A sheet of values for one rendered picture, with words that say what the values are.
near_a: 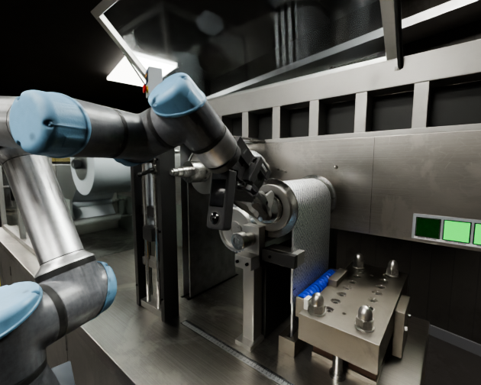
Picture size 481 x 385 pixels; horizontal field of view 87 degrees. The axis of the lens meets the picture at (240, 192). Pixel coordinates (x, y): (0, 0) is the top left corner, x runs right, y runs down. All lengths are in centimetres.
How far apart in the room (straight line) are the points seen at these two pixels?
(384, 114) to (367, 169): 19
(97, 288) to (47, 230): 16
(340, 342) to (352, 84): 71
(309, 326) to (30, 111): 60
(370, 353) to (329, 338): 8
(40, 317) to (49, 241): 16
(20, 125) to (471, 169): 89
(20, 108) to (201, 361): 60
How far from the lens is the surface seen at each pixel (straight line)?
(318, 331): 63
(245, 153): 51
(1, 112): 46
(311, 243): 73
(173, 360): 73
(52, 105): 36
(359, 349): 61
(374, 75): 92
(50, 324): 62
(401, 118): 95
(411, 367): 80
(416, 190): 86
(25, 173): 72
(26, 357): 62
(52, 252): 68
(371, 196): 88
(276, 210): 60
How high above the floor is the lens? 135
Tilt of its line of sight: 6 degrees down
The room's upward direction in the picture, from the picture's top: straight up
